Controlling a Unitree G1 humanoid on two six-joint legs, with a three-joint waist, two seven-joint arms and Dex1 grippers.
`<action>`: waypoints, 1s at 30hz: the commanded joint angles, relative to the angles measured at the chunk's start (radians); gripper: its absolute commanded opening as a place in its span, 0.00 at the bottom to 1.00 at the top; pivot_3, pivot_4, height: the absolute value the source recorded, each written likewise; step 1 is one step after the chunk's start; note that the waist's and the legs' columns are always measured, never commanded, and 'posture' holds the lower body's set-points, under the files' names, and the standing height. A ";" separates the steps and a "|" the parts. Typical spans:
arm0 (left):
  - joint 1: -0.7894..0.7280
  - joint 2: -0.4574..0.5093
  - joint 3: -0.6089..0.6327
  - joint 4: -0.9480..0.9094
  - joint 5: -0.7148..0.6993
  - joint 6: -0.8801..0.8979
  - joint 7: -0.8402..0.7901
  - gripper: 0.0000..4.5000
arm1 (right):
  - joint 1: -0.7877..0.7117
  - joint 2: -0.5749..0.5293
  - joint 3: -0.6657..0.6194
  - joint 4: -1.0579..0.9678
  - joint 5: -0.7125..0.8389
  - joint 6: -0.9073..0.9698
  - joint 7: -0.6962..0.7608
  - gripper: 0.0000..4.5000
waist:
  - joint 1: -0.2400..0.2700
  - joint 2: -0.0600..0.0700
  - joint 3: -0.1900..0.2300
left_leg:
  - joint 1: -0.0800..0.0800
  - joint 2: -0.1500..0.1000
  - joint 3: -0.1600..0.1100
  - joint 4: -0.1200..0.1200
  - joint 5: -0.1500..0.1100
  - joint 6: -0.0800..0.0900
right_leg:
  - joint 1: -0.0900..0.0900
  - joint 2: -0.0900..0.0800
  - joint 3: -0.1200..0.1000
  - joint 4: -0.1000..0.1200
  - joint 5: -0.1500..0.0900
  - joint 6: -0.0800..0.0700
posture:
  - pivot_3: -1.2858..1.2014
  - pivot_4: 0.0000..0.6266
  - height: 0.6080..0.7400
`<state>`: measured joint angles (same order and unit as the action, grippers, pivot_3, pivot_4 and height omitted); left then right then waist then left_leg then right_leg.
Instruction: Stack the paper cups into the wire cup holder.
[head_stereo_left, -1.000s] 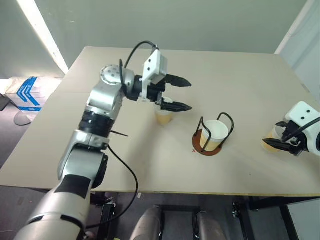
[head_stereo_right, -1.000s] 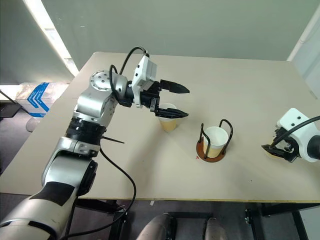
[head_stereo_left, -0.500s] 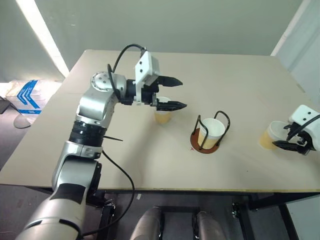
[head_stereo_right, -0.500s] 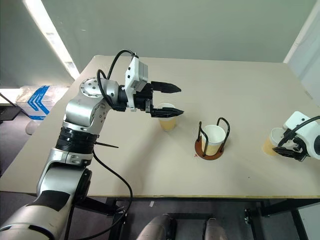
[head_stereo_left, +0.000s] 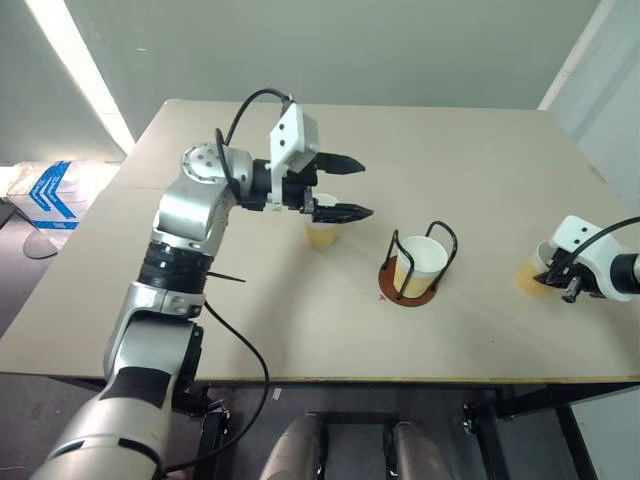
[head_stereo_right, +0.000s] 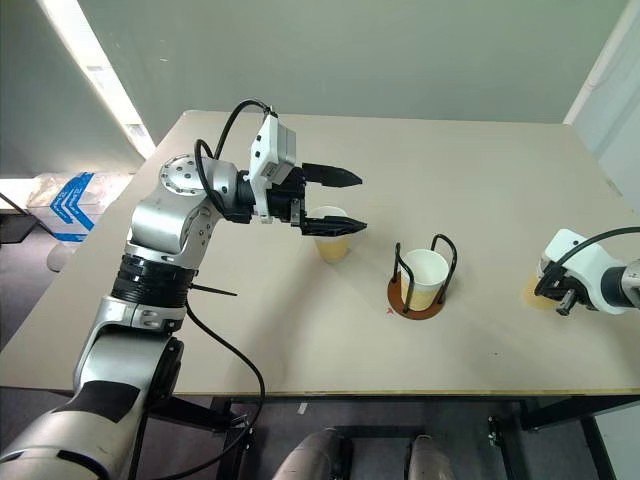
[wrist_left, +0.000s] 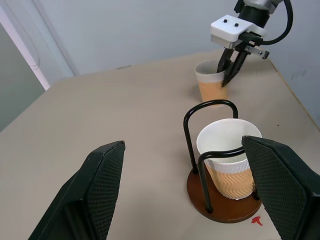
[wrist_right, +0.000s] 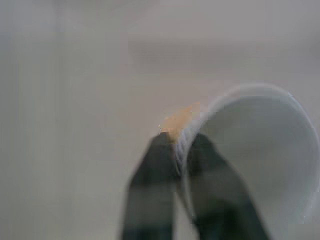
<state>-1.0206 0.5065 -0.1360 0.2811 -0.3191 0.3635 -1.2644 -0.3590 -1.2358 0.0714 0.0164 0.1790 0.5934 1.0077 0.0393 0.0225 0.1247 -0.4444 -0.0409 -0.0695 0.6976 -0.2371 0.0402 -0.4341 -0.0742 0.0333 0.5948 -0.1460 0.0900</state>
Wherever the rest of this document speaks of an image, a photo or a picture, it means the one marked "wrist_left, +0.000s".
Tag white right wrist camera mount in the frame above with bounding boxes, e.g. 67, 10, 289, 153
210, 15, 267, 49

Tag red mark on table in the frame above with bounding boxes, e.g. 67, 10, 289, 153
250, 216, 264, 227

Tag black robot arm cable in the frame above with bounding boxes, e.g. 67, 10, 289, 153
261, 0, 294, 46

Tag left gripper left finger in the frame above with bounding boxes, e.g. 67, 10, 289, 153
27, 140, 126, 240

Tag orange and white paper cup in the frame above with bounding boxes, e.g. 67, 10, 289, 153
196, 118, 263, 201
194, 60, 230, 109

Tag white wall trim strip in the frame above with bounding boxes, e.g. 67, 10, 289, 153
0, 4, 52, 91

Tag black wire cup holder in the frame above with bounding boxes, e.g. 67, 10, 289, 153
183, 99, 263, 224

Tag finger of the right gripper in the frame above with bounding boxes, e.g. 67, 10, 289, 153
216, 48, 235, 74
221, 50, 249, 88

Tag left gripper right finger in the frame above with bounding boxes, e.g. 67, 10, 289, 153
241, 135, 320, 240

